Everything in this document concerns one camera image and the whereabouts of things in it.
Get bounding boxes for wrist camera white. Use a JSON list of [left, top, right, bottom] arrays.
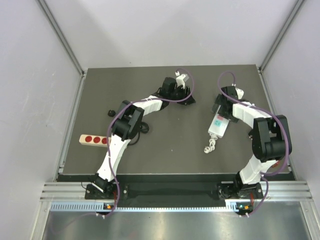
[[175, 71, 189, 89], [234, 86, 244, 101]]

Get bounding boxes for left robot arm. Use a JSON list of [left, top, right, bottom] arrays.
[[90, 73, 196, 199]]

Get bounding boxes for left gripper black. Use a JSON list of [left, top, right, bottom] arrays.
[[167, 83, 195, 105]]

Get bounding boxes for purple cable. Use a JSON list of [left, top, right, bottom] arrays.
[[49, 68, 196, 233], [217, 71, 292, 218]]

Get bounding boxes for wooden power strip red sockets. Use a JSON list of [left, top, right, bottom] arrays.
[[78, 134, 111, 148]]

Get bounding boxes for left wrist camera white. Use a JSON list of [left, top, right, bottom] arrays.
[[175, 71, 189, 89]]

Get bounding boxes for black plug adapter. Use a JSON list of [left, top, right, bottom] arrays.
[[248, 129, 253, 140]]

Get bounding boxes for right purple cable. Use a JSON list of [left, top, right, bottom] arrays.
[[217, 71, 292, 218]]

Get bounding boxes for aluminium frame post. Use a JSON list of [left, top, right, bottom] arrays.
[[260, 0, 318, 180], [36, 0, 87, 182]]

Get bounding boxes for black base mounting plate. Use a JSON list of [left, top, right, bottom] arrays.
[[84, 181, 263, 201]]

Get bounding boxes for red cube plug adapter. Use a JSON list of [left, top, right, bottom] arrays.
[[271, 161, 281, 169]]

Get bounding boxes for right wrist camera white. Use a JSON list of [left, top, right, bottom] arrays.
[[234, 86, 244, 101]]

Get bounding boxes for left aluminium frame post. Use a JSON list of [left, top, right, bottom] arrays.
[[36, 0, 87, 182]]

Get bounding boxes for white power strip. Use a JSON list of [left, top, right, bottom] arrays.
[[204, 113, 230, 154]]

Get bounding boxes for black power cable with plug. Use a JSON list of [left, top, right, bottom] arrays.
[[107, 109, 151, 146]]

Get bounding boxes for right aluminium frame post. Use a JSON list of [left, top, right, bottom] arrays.
[[260, 0, 318, 180]]

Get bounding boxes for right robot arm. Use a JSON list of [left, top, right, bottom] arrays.
[[215, 85, 292, 200]]

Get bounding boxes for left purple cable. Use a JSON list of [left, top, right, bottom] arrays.
[[49, 68, 196, 233]]

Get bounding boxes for white slotted cable duct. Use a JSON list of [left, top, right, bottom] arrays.
[[50, 201, 251, 213]]

